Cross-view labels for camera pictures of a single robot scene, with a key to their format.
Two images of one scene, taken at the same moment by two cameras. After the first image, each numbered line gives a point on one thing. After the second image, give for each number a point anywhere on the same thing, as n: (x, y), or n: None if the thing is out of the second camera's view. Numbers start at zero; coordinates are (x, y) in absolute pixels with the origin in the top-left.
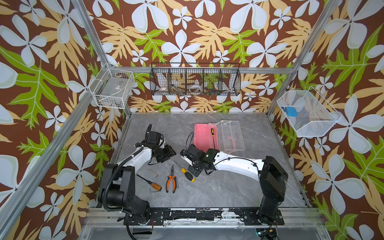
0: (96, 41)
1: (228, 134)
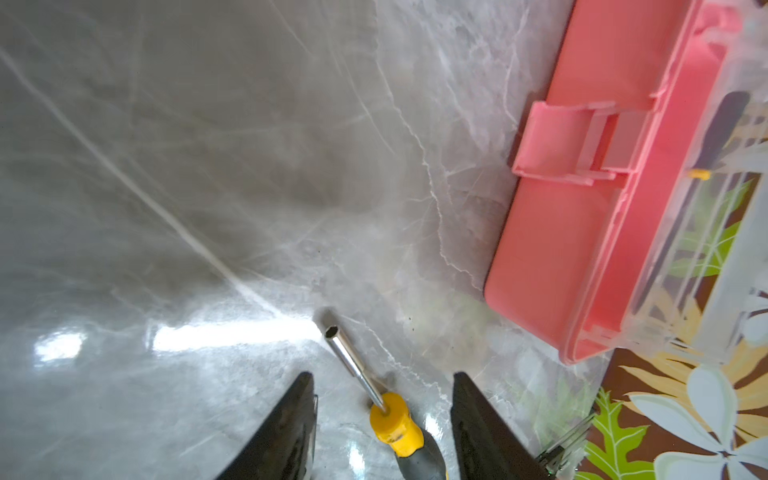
0: None
1: (637, 218)
